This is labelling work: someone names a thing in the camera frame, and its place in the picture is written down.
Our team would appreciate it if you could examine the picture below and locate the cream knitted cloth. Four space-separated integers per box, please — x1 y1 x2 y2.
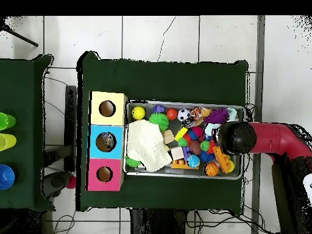
126 119 172 173

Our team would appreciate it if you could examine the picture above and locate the mint knitted cloth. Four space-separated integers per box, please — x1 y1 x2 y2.
204 107 239 141

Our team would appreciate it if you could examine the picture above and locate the silver mesh bin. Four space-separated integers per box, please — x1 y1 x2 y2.
122 99 246 180

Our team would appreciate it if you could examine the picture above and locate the wooden box with three holes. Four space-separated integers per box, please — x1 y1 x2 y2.
85 90 129 192

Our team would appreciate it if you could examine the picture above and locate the plain orange ball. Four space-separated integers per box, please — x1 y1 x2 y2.
166 107 178 121

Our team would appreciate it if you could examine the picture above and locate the yellow smiley ball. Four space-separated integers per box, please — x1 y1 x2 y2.
131 106 146 121

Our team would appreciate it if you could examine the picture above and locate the toy soccer ball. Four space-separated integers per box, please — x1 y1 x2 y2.
177 108 191 122

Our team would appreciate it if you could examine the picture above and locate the plain wooden cube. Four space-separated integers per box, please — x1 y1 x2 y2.
170 146 185 160

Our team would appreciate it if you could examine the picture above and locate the brown toy football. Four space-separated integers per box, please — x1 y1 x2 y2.
189 140 202 156

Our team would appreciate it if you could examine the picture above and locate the dark green table cloth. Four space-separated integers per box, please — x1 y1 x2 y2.
76 51 249 212
0 54 55 211

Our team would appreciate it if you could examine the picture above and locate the blue globe ball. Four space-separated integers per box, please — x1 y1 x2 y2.
186 154 200 169

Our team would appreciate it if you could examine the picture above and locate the purple bumpy soft toy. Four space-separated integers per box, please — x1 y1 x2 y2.
203 107 230 124

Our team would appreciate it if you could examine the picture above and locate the orange toy basketball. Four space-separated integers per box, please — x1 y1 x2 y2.
204 161 220 177

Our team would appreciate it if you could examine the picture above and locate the large orange toy brick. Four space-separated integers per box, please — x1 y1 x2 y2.
212 146 235 174

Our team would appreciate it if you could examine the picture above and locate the black stand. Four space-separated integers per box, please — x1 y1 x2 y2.
43 85 77 172

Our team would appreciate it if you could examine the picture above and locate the red round knob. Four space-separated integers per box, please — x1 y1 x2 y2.
65 175 77 190

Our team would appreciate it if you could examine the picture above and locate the green plastic cup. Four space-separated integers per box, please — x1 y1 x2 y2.
0 112 17 131

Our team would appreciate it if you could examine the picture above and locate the yellow plastic cup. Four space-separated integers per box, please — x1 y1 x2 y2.
0 133 17 152

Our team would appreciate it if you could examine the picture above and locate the blue plastic cup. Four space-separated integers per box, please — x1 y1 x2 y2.
0 164 16 190

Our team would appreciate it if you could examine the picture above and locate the black tripod leg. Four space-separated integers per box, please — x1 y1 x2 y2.
0 24 39 48

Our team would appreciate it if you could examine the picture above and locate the green stringy puffer ball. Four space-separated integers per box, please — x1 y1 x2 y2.
148 112 170 132

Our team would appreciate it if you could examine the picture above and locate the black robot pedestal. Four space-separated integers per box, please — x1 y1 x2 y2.
130 208 188 234

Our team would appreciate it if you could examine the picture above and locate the black cable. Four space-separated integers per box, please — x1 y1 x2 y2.
52 210 76 234

